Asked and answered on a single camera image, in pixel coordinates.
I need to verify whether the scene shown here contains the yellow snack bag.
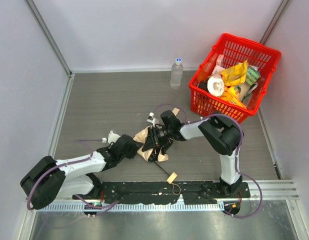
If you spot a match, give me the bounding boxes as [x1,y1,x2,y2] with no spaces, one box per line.
[220,60,249,87]

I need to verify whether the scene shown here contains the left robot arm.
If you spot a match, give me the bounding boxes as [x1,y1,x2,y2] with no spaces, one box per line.
[20,132,143,211]

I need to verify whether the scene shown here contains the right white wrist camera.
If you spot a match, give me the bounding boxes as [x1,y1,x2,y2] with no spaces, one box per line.
[147,112,159,126]

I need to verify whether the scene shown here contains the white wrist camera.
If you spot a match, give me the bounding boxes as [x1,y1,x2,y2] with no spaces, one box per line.
[147,112,159,126]
[101,130,121,144]

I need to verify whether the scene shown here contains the beige folding umbrella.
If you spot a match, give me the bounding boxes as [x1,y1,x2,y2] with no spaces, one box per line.
[133,108,182,196]

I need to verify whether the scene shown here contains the white slotted cable duct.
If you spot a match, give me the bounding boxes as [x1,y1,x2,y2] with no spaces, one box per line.
[38,201,224,213]

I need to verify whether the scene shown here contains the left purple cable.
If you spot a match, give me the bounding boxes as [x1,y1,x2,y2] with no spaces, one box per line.
[26,139,120,217]

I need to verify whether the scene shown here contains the orange snack bag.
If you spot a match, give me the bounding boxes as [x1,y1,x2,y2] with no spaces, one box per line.
[219,86,247,109]

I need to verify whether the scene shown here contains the red plastic basket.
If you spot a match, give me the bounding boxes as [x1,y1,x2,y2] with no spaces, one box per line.
[188,32,282,125]

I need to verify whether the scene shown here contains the beige cup in basket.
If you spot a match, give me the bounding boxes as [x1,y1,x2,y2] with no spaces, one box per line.
[234,82,258,102]

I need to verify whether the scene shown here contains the white box in basket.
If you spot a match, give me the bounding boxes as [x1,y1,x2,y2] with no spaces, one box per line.
[211,54,225,75]

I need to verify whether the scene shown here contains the purple cable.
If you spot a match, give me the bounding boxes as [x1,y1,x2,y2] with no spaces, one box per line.
[153,103,263,220]
[26,139,120,217]

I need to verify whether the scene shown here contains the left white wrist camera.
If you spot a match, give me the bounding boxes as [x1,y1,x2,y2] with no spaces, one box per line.
[101,130,121,144]

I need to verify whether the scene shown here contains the clear water bottle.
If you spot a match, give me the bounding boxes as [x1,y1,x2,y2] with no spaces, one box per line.
[170,58,184,89]

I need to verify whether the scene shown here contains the green carton box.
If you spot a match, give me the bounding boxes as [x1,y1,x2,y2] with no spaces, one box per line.
[245,65,261,86]

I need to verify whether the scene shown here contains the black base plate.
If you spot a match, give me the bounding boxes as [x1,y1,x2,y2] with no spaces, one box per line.
[80,181,251,205]

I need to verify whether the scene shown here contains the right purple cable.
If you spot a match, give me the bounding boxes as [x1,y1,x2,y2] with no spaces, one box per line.
[153,103,263,220]

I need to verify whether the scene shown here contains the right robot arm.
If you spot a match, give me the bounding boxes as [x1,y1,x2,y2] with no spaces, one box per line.
[135,110,244,197]

